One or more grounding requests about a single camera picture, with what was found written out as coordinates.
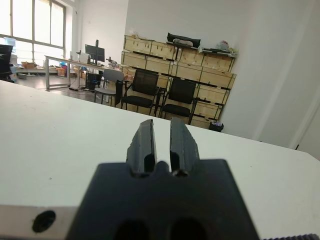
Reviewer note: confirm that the black trash bin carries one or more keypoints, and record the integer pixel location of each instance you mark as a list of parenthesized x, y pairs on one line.
[(216, 127)]

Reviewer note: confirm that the small cardboard box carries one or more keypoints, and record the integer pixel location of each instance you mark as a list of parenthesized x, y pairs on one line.
[(60, 72)]

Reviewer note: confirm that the white desk metal frame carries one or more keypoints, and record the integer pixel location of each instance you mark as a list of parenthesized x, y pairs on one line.
[(47, 72)]

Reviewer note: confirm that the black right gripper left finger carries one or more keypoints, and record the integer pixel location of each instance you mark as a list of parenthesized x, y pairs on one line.
[(141, 147)]

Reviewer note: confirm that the black mesh chair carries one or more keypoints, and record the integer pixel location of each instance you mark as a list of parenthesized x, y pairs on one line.
[(182, 91), (146, 80)]

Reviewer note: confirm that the white green plastic bag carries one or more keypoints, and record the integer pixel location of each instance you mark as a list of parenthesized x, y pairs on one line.
[(222, 45)]

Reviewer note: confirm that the black computer tower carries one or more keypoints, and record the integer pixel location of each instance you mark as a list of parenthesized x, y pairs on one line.
[(93, 80)]

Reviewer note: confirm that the flat black white tray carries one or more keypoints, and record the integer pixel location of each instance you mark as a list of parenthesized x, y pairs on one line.
[(217, 51)]

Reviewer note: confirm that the black computer monitor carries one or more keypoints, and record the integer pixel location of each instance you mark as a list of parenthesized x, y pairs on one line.
[(95, 53)]

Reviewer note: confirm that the long black bag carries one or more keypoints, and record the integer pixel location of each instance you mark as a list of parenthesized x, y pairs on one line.
[(175, 36)]

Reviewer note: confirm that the large framed window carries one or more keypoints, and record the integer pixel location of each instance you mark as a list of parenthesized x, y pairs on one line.
[(25, 20)]

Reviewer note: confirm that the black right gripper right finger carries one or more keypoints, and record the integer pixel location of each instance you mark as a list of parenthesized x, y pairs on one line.
[(183, 147)]

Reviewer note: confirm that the black office swivel chair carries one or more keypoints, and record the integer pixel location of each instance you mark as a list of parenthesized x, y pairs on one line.
[(5, 62)]

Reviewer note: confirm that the wooden shipping crate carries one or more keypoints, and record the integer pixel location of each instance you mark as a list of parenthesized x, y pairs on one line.
[(160, 65), (217, 62), (212, 95), (217, 78), (191, 57), (132, 60), (207, 110), (137, 45), (187, 71), (162, 51)]

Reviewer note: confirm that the grey plastic chair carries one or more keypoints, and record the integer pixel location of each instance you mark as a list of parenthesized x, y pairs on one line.
[(112, 75)]

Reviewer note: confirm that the open cardboard box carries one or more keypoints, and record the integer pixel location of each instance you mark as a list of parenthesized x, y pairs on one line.
[(28, 65)]

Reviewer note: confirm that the white box on desk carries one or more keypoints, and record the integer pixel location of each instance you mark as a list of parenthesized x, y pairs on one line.
[(83, 58)]

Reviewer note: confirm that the blue water jug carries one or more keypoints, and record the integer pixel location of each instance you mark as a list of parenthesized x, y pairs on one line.
[(9, 43)]

